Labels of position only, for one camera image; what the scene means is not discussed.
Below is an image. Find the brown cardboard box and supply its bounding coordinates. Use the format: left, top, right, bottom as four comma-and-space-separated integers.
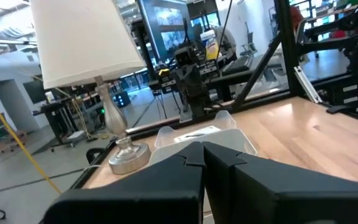
0, 129, 28, 157

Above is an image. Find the person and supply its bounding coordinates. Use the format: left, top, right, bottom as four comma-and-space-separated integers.
214, 26, 239, 62

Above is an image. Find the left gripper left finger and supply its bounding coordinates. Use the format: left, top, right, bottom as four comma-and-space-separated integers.
42, 141, 206, 224

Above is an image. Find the dark wall display panel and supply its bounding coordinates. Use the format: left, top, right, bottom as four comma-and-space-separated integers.
137, 0, 196, 65

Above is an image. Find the black machine with white labels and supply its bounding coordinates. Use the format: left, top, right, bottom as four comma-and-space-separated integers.
296, 0, 358, 121

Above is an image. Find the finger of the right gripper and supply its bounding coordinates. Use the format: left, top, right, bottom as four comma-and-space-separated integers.
181, 67, 199, 121
197, 67, 213, 121

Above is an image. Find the silver aluminium bracket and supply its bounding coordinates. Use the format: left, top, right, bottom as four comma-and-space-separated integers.
293, 65, 323, 105

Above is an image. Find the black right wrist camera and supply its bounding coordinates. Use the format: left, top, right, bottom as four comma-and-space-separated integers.
174, 46, 199, 68

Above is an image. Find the black aluminium table frame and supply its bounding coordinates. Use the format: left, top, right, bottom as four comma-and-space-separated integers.
70, 0, 358, 190

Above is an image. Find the black side desk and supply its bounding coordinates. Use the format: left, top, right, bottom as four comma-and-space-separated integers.
32, 101, 76, 147

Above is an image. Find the black looped power cable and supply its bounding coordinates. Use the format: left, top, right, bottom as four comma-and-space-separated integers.
85, 147, 106, 165

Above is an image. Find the clear plastic bin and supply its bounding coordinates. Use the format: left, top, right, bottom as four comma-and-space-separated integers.
147, 110, 258, 167

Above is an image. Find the yellow hanging cable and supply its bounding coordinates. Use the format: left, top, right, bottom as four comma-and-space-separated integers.
0, 89, 62, 194

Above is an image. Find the black keyboard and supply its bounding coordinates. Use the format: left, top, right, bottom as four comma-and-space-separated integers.
221, 55, 255, 76

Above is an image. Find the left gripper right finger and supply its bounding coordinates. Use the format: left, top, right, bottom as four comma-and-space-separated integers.
203, 141, 358, 224

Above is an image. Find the dark office desk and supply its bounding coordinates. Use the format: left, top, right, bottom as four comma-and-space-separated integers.
147, 52, 289, 104

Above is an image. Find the white-shade silver table lamp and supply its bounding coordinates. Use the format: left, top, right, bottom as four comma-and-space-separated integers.
29, 0, 152, 175

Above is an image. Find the yellow white wipes canister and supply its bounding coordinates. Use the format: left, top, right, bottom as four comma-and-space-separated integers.
200, 29, 220, 61

